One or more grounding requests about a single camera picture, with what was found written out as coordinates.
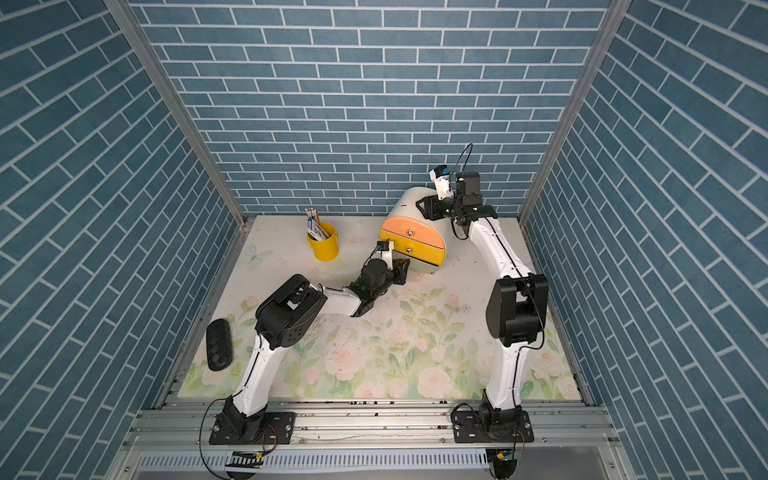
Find white round drawer cabinet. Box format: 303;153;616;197
386;187;450;238

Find pink orange top drawer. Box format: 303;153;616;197
382;216;445;249

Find yellow drawer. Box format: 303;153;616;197
380;229;446;266

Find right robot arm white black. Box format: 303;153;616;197
416;165;549;443

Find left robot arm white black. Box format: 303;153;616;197
209;258;410;445

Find yellow pencil cup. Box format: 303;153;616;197
306;222;339;262

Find floral table mat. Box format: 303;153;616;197
179;215;583;402

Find pencils in cup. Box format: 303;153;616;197
305;208;329;241

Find black oval case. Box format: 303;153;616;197
205;318;234;372

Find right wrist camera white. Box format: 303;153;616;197
429;165;454;201

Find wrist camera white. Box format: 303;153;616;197
429;165;454;201
376;240;394;270

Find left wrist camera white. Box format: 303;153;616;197
376;240;394;270

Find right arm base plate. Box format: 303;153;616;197
452;410;535;444

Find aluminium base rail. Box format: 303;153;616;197
107;401;633;479

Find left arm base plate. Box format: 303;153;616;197
209;411;296;447

